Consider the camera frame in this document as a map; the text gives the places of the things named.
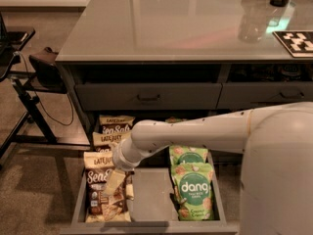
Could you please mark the grey top right drawer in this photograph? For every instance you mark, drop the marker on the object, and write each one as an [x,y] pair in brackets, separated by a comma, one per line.
[246,95]

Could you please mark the grey counter cabinet frame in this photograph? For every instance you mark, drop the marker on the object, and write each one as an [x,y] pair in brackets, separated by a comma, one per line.
[76,72]

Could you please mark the front green Dang chip bag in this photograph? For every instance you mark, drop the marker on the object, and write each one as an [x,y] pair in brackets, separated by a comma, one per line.
[192,189]

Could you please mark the open grey middle drawer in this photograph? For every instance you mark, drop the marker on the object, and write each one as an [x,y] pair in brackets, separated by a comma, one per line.
[152,210]

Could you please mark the rear green Dang chip bag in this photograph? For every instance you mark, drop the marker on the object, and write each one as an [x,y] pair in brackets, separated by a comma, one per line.
[175,120]

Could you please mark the green dang chip bag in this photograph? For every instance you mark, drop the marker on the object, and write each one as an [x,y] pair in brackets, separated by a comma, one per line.
[175,120]
[185,154]
[192,189]

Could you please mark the black chair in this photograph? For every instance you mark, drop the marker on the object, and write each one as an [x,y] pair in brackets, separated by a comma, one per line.
[45,78]

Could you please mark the black and white marker tag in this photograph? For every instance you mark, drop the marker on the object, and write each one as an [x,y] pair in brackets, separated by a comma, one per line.
[299,43]

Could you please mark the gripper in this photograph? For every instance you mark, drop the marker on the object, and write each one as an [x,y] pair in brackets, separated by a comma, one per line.
[119,159]

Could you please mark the brown sea salt chip bag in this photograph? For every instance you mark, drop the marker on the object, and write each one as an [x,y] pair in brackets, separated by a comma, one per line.
[107,142]
[116,124]
[98,167]

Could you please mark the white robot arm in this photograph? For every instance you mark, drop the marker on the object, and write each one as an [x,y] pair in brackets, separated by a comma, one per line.
[277,171]

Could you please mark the grey top left drawer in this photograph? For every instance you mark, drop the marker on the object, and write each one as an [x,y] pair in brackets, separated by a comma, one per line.
[147,96]

